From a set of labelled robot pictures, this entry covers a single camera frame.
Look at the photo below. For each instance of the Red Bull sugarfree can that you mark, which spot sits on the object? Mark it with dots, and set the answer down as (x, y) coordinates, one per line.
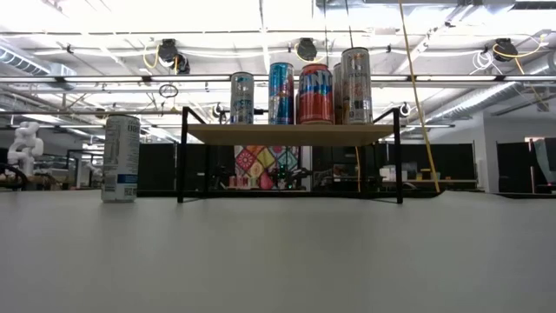
(281, 95)

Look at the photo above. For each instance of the white Celsius Arctic can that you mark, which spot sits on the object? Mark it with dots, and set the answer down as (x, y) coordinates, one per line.
(242, 100)

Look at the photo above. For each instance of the red Fanta strawberry can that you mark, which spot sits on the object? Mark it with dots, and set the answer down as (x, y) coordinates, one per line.
(315, 100)

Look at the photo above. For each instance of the white slim can black top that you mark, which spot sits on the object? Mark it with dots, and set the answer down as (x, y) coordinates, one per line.
(121, 156)

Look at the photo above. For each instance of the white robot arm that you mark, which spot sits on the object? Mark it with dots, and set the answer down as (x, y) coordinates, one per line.
(26, 143)

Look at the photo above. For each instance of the colourful patterned panel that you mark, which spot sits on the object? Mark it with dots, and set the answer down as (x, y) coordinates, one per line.
(260, 163)

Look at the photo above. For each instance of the black cabinet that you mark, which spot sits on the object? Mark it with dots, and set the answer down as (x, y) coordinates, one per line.
(339, 158)

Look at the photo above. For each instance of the long ceiling light strip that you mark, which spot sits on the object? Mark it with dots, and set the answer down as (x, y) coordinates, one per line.
(195, 77)

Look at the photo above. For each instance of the black partition panel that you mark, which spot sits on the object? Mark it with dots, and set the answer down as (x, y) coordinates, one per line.
(160, 169)
(454, 158)
(514, 165)

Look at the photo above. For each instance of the long wooden bench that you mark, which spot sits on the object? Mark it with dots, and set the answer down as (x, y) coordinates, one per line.
(456, 181)

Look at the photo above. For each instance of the wooden shelf black frame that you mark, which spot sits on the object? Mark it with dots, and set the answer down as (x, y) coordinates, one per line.
(286, 135)

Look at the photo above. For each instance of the white ribbed air duct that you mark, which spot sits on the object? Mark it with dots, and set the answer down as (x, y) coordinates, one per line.
(491, 93)

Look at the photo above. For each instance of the ceiling air duct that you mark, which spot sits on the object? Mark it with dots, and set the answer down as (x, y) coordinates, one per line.
(21, 63)

